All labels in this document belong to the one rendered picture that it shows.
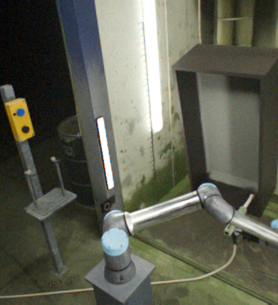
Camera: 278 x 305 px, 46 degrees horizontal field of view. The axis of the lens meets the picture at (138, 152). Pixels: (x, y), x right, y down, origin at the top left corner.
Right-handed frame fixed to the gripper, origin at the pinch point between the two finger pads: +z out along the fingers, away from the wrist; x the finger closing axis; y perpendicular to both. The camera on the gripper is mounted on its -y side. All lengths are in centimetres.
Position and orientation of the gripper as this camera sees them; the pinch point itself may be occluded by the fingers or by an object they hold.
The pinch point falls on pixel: (232, 225)
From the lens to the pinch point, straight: 253.4
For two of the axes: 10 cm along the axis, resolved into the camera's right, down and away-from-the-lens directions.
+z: -8.0, -1.7, 5.8
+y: 1.7, 8.6, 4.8
